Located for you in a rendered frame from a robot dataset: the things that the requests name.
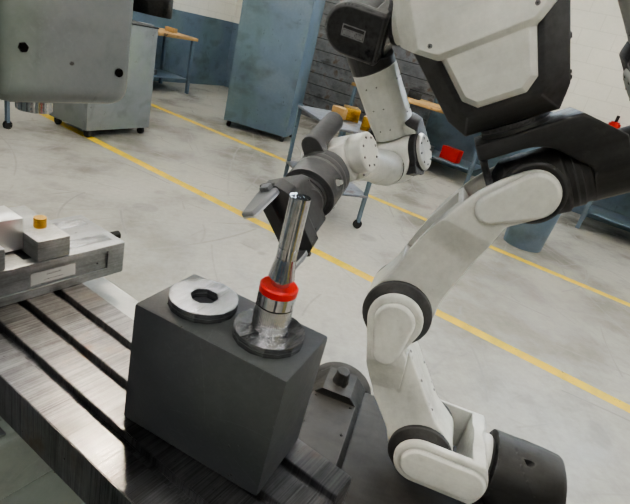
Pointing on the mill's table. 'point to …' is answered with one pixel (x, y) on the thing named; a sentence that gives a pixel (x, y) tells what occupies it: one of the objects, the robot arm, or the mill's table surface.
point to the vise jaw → (47, 239)
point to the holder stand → (219, 379)
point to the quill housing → (61, 51)
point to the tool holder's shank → (290, 241)
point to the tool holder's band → (278, 290)
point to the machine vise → (88, 238)
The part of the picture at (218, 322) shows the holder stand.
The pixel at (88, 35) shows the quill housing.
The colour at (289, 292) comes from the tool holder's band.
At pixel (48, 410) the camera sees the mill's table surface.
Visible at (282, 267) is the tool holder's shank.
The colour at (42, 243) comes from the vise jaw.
